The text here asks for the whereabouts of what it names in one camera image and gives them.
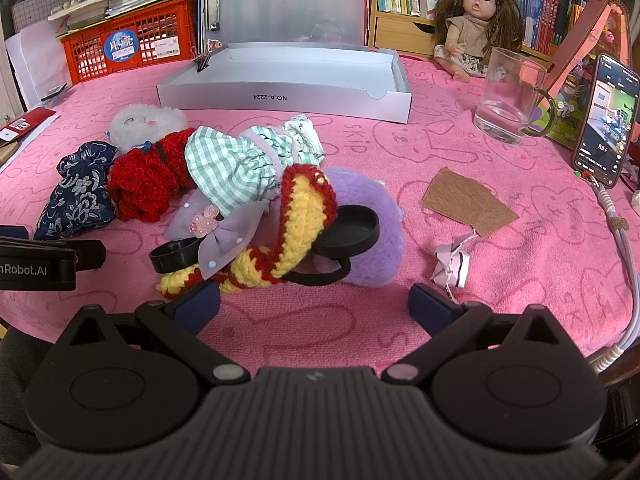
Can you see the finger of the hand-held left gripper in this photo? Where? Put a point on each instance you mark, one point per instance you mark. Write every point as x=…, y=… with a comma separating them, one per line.
x=90, y=255
x=12, y=232

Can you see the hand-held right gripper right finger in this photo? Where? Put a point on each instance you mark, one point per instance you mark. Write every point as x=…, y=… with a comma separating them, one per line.
x=430, y=307

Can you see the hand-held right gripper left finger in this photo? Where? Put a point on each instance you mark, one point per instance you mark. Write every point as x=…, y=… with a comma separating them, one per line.
x=197, y=307

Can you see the blue floral fabric pouch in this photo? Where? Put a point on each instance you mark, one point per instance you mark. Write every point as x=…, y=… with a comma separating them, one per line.
x=75, y=195

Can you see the purple bow hair clip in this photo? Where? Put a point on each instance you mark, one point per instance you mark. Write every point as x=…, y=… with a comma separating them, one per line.
x=225, y=240

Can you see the white plush doll red dress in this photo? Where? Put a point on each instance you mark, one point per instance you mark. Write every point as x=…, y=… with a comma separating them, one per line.
x=145, y=185

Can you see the black elastic loop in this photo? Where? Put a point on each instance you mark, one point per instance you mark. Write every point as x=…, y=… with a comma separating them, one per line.
x=325, y=279

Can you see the black round lid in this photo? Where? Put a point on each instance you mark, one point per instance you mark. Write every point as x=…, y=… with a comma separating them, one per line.
x=350, y=230

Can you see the green checked doll dress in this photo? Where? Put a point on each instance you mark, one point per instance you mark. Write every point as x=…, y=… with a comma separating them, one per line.
x=225, y=170

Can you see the white cardboard box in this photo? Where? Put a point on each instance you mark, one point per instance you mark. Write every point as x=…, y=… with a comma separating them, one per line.
x=280, y=100

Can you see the wooden board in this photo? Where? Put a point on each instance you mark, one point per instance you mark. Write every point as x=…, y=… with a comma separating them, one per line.
x=7, y=152

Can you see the brown cardboard piece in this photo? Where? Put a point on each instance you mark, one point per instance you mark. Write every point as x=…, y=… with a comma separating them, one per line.
x=465, y=200

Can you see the red booklet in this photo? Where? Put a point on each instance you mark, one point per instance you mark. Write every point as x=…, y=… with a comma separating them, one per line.
x=30, y=120

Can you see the small calculator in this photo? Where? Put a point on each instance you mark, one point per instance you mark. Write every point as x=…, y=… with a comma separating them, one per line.
x=55, y=92

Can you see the pink printed tablecloth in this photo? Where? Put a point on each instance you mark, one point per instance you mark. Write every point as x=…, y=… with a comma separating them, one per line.
x=440, y=130

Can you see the red basket blue round sticker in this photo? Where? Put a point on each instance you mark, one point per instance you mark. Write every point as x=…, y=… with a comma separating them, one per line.
x=85, y=55

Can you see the smartphone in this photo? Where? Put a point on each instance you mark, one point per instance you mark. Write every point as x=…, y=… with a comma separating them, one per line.
x=605, y=120

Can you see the wooden drawer box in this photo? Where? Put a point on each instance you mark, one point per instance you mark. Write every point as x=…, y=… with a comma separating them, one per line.
x=400, y=35

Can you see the pink cardboard toy house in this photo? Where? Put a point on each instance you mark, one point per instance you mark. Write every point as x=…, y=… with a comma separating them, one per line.
x=575, y=45

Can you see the brown-haired baby doll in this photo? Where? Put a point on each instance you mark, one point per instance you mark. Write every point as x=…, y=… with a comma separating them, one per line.
x=475, y=5

